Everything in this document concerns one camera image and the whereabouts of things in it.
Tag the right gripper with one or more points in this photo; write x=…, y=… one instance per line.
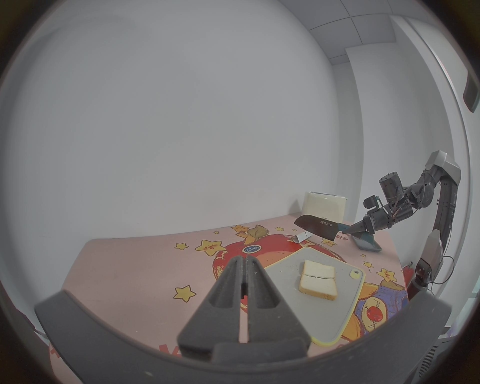
x=378, y=220

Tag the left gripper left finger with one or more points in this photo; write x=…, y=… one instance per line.
x=202, y=322

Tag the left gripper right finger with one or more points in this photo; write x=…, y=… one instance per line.
x=277, y=322

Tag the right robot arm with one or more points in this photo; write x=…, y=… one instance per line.
x=442, y=195

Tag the cream toaster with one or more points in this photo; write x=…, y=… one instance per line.
x=324, y=208

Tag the half slice of bread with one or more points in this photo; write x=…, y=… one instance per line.
x=318, y=269
x=318, y=288

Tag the cutting board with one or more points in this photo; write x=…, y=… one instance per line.
x=292, y=311

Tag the dark grey tray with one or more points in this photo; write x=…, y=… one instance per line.
x=368, y=245

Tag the white knife rest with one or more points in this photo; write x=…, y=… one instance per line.
x=302, y=236

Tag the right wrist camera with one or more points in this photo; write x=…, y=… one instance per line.
x=371, y=202

